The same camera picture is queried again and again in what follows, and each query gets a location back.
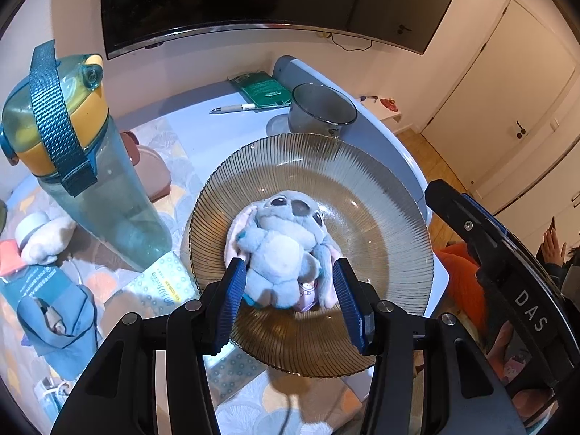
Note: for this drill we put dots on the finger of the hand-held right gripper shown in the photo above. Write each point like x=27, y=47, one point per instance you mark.
x=448, y=206

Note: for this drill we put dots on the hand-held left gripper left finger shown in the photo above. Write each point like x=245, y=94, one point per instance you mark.
x=231, y=299

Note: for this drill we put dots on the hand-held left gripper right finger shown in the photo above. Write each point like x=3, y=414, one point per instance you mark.
x=353, y=308

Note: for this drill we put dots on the blue alien plush toy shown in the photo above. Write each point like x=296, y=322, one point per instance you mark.
x=276, y=258

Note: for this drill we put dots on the ribbed amber glass plate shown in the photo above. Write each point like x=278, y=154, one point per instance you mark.
x=362, y=217

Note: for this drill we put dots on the white plush toy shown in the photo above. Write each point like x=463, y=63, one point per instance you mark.
x=52, y=244

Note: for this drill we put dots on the pale green patterned packet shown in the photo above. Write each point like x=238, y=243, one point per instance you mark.
x=167, y=276

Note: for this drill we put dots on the orange cushion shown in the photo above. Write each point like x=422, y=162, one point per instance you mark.
x=457, y=276

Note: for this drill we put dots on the white wardrobe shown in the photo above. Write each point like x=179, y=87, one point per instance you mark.
x=543, y=208

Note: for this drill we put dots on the white shelf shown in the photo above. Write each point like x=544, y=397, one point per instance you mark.
x=389, y=115

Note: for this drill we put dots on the white door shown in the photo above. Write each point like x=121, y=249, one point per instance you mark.
x=498, y=99

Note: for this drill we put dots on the small red object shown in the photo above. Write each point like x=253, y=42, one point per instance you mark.
x=389, y=104

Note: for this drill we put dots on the blue cloth bag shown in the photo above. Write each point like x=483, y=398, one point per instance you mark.
x=72, y=326

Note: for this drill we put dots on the grey glass cup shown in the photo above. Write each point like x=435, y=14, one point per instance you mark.
x=317, y=113

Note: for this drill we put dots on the white coaster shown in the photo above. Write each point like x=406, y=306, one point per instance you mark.
x=277, y=126

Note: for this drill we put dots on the white pen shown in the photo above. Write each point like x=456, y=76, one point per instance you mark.
x=235, y=108

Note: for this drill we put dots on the grey-blue chair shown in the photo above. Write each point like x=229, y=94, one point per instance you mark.
x=290, y=70

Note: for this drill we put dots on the coral red packet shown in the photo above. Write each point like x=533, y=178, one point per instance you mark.
x=10, y=258

